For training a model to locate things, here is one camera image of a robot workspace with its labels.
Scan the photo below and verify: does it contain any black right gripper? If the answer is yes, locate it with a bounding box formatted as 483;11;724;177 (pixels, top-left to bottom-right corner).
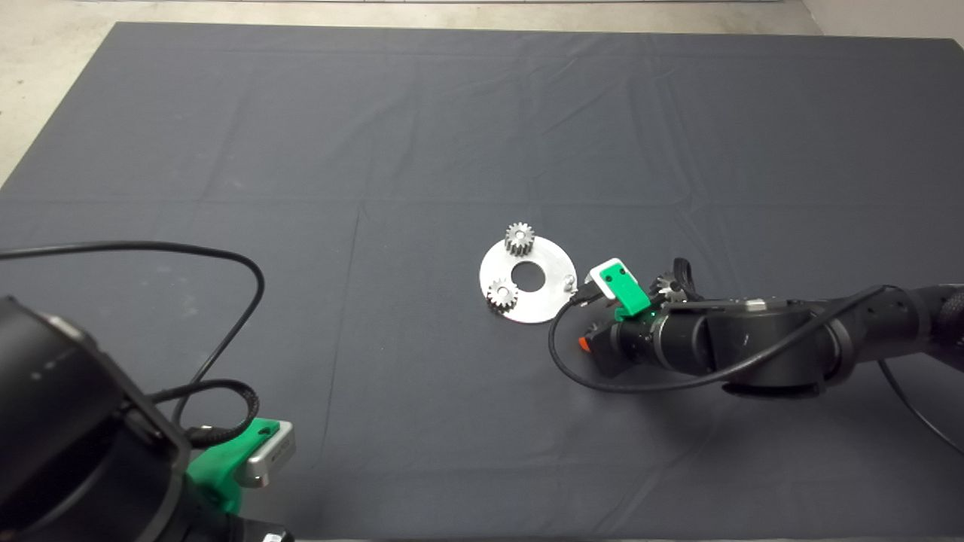
578;309;667;377

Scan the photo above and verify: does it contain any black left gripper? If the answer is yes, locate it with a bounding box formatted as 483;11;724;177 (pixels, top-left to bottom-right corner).
162;497;294;542

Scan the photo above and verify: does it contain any large steel spur gear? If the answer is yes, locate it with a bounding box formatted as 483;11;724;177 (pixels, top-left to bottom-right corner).
649;273;686;303

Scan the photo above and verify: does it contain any steel pinion gear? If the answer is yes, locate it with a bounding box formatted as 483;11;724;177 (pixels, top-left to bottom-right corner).
487;278;519;313
503;221;537;258

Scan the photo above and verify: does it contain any round metal plate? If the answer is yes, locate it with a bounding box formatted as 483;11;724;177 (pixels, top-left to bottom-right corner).
479;235;578;324

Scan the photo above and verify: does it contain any dark grey table cloth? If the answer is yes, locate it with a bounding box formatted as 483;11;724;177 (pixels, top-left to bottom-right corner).
0;21;964;542

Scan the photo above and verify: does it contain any black right camera cable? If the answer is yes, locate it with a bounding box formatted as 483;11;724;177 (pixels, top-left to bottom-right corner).
548;285;964;456

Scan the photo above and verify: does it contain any black camera cable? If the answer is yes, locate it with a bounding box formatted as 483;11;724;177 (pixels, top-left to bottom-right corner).
548;285;964;456
0;241;264;426

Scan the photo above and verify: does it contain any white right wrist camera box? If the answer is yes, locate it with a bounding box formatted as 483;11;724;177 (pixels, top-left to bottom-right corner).
587;258;630;302

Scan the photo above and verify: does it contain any green right camera mount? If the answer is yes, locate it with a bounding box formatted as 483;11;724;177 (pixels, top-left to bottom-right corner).
612;263;653;321

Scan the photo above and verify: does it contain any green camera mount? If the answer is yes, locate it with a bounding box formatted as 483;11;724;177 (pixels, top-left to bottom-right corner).
187;418;281;514
612;263;653;321

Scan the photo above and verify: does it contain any green left camera mount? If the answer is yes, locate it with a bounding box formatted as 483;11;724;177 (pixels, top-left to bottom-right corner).
187;418;281;514

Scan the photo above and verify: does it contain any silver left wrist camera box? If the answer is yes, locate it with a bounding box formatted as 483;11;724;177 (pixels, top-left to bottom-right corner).
233;422;296;489

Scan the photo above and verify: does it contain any black braided cable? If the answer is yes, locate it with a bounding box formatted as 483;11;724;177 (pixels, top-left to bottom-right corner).
147;379;259;449

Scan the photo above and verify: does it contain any black left camera cable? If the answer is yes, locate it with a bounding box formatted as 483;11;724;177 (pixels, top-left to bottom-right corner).
0;241;264;426

